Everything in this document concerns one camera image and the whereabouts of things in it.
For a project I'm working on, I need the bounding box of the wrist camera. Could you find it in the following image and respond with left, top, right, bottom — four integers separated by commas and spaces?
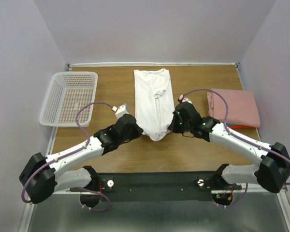
178, 95, 192, 104
114, 103, 129, 119

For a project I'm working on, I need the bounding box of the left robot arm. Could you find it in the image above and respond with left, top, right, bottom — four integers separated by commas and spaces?
19, 114, 143, 204

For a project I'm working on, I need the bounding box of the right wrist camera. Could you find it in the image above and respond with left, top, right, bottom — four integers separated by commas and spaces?
178, 95, 192, 104

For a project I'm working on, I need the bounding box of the white plastic basket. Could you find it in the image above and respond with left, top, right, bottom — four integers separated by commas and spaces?
39, 72, 98, 128

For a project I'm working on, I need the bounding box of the aluminium frame rail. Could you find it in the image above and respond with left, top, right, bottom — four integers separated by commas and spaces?
19, 185, 290, 232

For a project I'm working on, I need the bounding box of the white t shirt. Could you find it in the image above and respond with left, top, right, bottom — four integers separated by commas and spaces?
133, 68, 174, 142

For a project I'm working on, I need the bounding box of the red folded t shirt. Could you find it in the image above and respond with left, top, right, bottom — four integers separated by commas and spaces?
229, 125, 258, 129

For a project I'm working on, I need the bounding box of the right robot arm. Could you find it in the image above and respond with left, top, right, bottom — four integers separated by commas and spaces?
169, 101, 290, 193

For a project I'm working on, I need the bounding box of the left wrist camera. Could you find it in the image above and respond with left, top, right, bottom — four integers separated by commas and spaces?
114, 103, 129, 119

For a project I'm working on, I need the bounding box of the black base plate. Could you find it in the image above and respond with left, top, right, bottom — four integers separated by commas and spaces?
90, 171, 241, 203

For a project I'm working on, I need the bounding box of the pink folded t shirt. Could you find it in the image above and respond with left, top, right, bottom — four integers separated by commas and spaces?
207, 88, 261, 128

